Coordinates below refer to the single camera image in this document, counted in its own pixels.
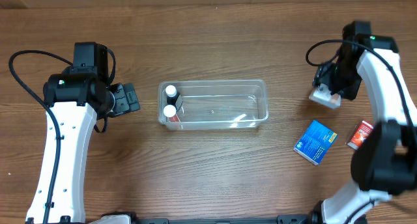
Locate white Hansaplast plaster box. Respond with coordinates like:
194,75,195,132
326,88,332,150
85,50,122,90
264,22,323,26
309,85,341,109

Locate orange bottle white cap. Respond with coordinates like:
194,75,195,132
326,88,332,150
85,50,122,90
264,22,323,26
163,105,180,122

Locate black bottle white cap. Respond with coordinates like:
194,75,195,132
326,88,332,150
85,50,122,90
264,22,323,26
165,85,182,111

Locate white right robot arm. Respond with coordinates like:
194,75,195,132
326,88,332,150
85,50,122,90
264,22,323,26
307,33,416,223

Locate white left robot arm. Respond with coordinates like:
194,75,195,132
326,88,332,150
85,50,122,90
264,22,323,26
25,74,140,223

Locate clear plastic container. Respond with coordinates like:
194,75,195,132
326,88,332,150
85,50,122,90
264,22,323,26
158,79,269,130

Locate red medicine box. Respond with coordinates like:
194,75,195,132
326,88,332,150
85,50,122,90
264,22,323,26
346,120,373,150

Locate blue medicine box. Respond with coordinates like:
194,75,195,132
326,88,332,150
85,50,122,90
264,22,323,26
293,120,338,165

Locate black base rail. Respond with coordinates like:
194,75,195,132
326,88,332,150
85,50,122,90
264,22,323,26
93,212,323,224

